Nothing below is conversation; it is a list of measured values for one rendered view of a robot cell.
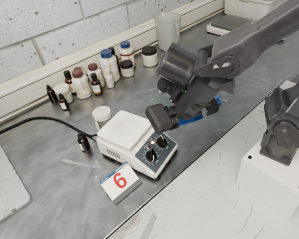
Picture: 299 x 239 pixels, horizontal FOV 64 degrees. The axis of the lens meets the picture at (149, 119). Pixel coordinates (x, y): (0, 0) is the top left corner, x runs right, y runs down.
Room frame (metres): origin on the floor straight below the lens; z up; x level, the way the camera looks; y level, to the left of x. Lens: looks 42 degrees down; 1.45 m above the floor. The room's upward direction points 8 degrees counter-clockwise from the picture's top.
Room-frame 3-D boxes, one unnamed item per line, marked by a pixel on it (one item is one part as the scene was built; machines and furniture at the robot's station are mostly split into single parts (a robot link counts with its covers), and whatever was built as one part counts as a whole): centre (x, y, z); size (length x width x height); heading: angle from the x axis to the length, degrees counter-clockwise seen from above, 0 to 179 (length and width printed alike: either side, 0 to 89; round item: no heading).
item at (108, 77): (0.85, 0.14, 0.94); 0.03 x 0.03 x 0.08
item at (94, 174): (0.42, 0.17, 0.91); 0.06 x 0.06 x 0.02
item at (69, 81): (0.85, 0.30, 0.95); 0.04 x 0.04 x 0.10
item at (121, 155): (0.48, 0.05, 0.94); 0.22 x 0.13 x 0.08; 52
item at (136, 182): (0.36, 0.09, 0.92); 0.09 x 0.06 x 0.04; 128
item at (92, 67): (0.87, 0.20, 0.95); 0.06 x 0.06 x 0.10
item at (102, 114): (0.59, 0.15, 0.94); 0.06 x 0.06 x 0.08
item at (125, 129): (0.50, 0.07, 0.98); 0.12 x 0.12 x 0.01; 52
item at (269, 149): (0.34, -0.28, 1.04); 0.07 x 0.07 x 0.06; 46
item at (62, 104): (0.74, 0.31, 0.94); 0.03 x 0.03 x 0.07
